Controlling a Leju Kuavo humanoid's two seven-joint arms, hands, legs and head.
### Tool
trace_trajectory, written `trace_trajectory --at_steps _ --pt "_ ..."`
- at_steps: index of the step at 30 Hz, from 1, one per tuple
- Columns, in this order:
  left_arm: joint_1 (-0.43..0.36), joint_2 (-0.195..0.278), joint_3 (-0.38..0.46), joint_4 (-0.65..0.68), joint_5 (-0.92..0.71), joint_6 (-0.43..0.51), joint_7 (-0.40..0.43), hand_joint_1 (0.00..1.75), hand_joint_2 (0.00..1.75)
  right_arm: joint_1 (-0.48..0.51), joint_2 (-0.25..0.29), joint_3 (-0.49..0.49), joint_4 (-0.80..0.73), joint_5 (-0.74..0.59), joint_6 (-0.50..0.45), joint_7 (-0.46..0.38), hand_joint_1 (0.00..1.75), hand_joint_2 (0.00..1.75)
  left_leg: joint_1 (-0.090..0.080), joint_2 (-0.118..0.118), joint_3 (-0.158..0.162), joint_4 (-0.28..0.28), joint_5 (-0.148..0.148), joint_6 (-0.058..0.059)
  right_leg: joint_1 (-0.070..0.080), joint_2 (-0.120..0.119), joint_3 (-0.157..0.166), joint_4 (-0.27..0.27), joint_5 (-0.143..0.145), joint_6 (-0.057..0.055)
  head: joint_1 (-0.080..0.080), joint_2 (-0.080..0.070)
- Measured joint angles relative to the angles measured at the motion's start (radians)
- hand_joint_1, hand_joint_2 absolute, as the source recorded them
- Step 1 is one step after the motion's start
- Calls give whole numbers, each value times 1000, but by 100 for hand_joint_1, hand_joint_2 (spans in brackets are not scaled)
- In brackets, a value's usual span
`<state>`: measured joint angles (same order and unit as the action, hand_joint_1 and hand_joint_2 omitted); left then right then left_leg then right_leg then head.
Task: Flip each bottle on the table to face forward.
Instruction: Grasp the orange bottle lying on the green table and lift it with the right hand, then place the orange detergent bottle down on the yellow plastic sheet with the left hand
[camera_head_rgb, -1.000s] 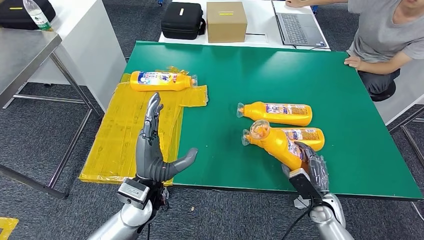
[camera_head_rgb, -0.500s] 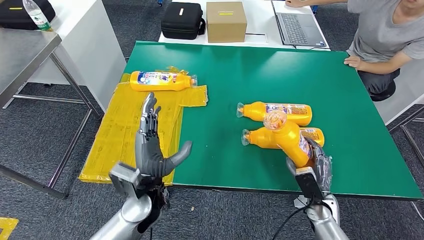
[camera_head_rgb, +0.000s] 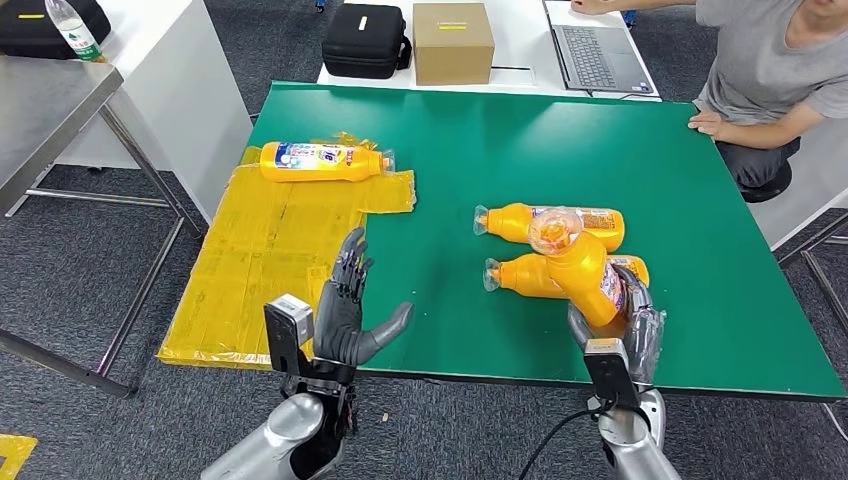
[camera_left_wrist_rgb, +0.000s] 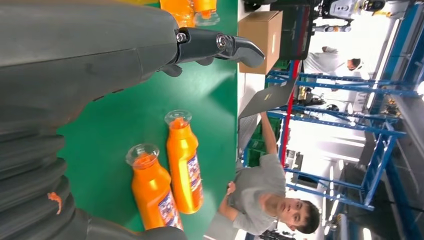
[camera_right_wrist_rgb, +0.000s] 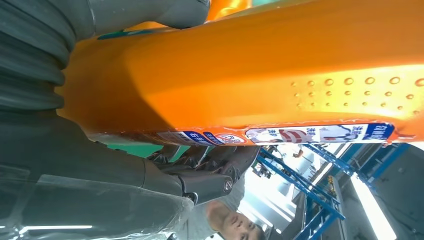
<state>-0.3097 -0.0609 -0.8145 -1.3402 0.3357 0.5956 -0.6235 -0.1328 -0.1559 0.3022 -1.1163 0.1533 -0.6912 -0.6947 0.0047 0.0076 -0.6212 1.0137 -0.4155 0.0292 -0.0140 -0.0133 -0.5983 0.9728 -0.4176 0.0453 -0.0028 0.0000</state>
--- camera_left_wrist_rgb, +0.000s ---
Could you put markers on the white machine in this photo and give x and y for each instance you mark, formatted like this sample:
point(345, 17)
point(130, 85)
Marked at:
point(344, 6)

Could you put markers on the dark crate stack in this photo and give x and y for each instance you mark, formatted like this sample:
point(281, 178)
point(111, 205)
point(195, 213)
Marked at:
point(294, 33)

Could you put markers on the person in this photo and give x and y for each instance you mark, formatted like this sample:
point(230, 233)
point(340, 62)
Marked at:
point(258, 185)
point(324, 63)

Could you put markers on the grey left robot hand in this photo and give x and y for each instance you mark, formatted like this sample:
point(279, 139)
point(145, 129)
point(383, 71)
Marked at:
point(82, 49)

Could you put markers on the green plastic crates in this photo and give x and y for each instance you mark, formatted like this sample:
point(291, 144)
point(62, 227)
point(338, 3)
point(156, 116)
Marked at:
point(255, 155)

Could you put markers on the brown cardboard box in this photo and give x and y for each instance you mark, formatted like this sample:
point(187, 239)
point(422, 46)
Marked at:
point(258, 39)

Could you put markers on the white desk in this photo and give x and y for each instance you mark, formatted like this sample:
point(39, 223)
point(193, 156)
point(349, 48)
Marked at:
point(248, 89)

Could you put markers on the grey laptop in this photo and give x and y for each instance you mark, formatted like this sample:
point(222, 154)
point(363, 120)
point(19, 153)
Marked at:
point(265, 99)

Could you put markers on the blue and red shelf rack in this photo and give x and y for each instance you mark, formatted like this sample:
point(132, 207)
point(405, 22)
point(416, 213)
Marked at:
point(380, 165)

